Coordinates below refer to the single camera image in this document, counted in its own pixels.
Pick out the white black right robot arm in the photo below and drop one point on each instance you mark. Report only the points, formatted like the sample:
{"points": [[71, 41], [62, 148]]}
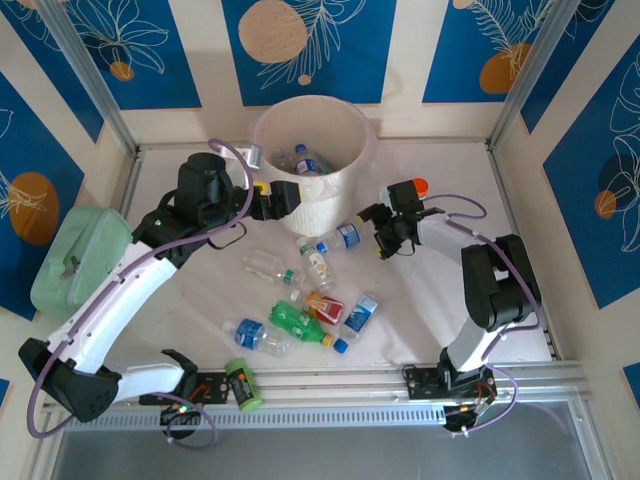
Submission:
{"points": [[500, 285]]}

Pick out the left base wiring board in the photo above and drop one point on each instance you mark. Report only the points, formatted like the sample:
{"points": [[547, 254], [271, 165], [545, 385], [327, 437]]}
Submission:
{"points": [[172, 416]]}

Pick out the orange cap pill bottle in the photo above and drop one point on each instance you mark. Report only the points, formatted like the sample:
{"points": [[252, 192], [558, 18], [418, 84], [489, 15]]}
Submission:
{"points": [[424, 187]]}

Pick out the green bottle yellow cap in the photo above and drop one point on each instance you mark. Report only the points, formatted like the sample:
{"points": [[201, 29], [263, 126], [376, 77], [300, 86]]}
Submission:
{"points": [[295, 320]]}

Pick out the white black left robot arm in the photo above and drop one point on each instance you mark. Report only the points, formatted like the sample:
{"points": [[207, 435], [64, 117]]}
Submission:
{"points": [[115, 300]]}

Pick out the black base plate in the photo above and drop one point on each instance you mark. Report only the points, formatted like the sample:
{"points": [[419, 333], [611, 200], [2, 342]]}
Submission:
{"points": [[215, 386], [420, 382]]}

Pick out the grey metal panel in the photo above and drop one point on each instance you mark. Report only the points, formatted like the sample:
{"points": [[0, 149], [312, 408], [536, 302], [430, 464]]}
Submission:
{"points": [[320, 455]]}

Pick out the clear bottle green cap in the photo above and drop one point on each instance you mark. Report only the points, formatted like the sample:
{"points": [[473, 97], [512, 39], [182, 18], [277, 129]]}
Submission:
{"points": [[262, 265]]}

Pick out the base wiring board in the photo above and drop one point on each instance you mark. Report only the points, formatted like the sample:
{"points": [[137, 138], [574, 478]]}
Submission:
{"points": [[457, 417], [172, 416]]}

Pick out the white round waste bin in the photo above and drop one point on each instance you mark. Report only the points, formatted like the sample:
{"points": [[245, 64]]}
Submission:
{"points": [[310, 220]]}

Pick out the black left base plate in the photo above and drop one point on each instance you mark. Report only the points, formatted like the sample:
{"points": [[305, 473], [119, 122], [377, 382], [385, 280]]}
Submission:
{"points": [[215, 386]]}

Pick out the mint green zipper pouch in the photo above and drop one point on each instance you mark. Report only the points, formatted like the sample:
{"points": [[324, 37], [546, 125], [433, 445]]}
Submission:
{"points": [[80, 260]]}

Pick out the right base wiring board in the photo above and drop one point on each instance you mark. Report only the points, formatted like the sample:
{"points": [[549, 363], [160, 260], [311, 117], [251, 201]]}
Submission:
{"points": [[457, 417]]}

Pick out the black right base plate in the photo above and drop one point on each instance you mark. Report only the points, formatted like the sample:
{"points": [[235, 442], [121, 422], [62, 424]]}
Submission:
{"points": [[420, 382]]}

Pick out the clear plastic bin liner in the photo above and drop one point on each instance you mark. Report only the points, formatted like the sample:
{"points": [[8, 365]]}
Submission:
{"points": [[310, 117]]}

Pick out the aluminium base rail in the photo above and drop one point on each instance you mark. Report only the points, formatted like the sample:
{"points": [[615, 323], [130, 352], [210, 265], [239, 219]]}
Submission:
{"points": [[325, 382]]}

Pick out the red yellow label bottle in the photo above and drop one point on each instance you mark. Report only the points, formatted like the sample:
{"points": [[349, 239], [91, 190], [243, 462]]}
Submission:
{"points": [[325, 307]]}

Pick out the aluminium frame post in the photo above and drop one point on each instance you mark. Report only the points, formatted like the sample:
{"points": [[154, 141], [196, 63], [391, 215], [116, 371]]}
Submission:
{"points": [[96, 85], [529, 75]]}

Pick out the blue label white cap bottle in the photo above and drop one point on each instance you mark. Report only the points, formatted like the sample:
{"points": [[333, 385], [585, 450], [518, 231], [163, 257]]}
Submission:
{"points": [[250, 332]]}

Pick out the green cylindrical can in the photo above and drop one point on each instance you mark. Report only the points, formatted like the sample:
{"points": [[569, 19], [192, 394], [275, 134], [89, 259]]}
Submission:
{"points": [[242, 385]]}

